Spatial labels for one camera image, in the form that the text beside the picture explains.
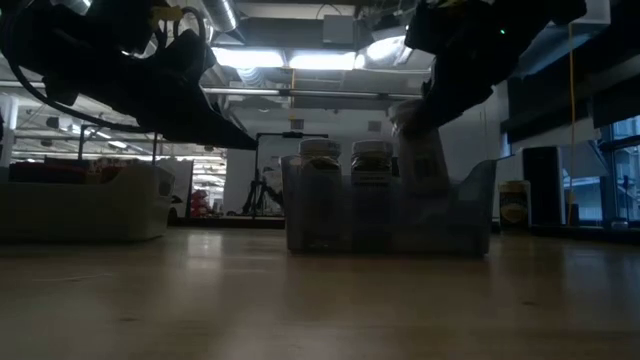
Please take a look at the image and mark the red background objects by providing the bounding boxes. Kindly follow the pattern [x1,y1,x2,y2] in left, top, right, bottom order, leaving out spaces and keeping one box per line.
[189,188,211,219]

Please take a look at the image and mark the silver round air duct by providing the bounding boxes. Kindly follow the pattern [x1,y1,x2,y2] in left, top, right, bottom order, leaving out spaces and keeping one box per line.
[202,0,240,31]

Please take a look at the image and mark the room window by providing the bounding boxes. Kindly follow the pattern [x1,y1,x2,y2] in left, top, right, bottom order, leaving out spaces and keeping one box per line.
[599,117,640,224]

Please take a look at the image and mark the tall black cabinet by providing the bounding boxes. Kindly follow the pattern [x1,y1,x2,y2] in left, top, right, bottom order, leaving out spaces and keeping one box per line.
[522,145,566,226]

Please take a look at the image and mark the grey ceiling box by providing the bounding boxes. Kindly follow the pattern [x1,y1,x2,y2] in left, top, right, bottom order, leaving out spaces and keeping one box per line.
[322,14,359,45]

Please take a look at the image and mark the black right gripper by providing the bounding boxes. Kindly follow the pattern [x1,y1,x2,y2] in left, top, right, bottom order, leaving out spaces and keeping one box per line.
[405,0,531,126]

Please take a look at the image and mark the white standing panel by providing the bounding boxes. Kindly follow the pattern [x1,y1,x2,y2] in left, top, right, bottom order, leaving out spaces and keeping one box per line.
[157,158,195,221]

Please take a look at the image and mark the yellow hanging cable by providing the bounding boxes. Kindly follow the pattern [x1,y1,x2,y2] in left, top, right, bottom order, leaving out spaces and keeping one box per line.
[567,22,577,226]

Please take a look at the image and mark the smoked translucent plastic bin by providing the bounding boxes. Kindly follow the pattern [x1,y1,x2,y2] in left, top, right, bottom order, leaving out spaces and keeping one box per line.
[280,153,499,257]

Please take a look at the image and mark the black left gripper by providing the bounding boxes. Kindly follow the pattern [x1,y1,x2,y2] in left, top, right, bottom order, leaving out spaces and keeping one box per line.
[44,29,259,150]

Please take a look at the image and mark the black camera stand frame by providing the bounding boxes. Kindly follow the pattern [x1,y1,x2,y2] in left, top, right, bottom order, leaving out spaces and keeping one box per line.
[78,123,159,167]
[254,131,330,219]

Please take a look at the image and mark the long horizontal ceiling pipe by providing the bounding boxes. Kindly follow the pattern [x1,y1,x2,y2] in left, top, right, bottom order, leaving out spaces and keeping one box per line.
[0,79,426,105]

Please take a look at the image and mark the white-lid spice jar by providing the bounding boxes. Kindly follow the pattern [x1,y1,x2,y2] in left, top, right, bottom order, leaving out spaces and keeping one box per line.
[350,139,395,189]
[298,138,345,186]
[388,98,452,197]

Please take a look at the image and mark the white room column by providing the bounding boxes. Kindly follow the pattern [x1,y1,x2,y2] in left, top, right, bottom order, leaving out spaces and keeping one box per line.
[0,94,20,169]

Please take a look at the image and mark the tan-lid spice jar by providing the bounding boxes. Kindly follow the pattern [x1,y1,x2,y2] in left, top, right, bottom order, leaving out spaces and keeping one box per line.
[498,179,532,231]

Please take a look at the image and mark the light grey plastic bin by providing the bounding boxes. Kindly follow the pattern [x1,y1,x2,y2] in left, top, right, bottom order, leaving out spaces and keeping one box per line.
[0,162,177,245]

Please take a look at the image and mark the bright ceiling light panel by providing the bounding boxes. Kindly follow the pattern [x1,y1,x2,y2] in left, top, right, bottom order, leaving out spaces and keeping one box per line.
[212,46,285,69]
[288,51,357,71]

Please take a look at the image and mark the large rectangular air duct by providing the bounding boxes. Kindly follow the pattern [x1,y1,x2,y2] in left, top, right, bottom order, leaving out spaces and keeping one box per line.
[519,19,612,76]

